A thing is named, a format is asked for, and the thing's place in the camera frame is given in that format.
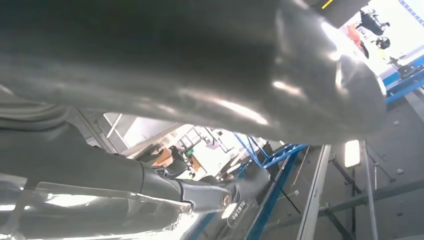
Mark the blue steel shelf rack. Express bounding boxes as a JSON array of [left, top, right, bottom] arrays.
[[185, 132, 310, 240], [382, 54, 424, 105]]

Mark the black humanoid robot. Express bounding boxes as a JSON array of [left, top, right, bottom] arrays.
[[357, 6, 392, 51]]

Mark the aluminium rail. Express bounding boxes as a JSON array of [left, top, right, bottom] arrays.
[[296, 144, 332, 240]]

